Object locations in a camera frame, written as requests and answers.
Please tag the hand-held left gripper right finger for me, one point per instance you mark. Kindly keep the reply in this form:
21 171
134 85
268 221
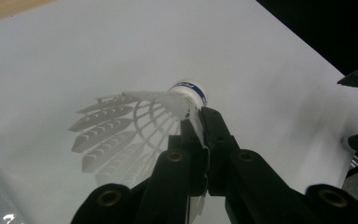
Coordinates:
239 180

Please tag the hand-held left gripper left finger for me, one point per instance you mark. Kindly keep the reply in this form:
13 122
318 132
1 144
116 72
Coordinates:
177 180

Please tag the white table mat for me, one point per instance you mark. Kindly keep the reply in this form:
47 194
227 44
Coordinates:
74 56

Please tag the white feather shuttlecock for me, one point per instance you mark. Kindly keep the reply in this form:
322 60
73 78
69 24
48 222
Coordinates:
189 91

